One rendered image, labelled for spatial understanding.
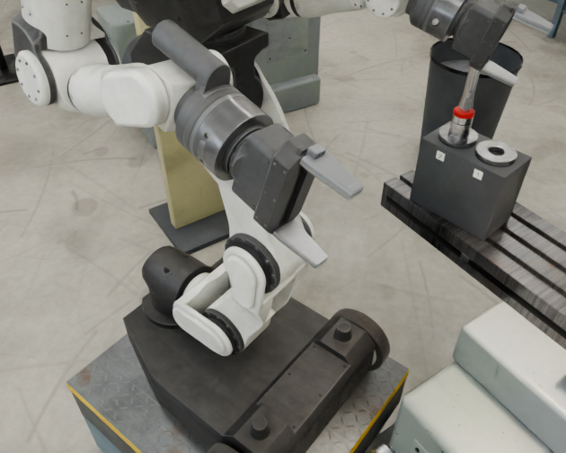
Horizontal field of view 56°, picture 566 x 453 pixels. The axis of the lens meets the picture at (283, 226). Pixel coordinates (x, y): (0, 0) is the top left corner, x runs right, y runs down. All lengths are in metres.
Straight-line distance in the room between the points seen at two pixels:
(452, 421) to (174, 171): 1.71
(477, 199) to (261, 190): 0.82
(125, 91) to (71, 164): 2.77
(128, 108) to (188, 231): 2.07
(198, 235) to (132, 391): 1.15
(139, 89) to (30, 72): 0.25
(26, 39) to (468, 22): 0.68
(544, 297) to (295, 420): 0.64
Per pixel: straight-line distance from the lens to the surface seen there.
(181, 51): 0.61
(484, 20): 0.98
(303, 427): 1.38
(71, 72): 0.83
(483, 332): 1.27
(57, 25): 0.82
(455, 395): 1.30
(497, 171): 1.26
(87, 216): 2.97
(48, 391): 2.29
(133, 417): 1.66
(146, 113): 0.61
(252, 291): 1.10
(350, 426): 1.60
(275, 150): 0.53
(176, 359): 1.53
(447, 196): 1.35
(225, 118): 0.56
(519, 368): 1.24
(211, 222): 2.73
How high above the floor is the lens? 1.80
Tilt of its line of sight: 41 degrees down
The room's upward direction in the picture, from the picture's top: straight up
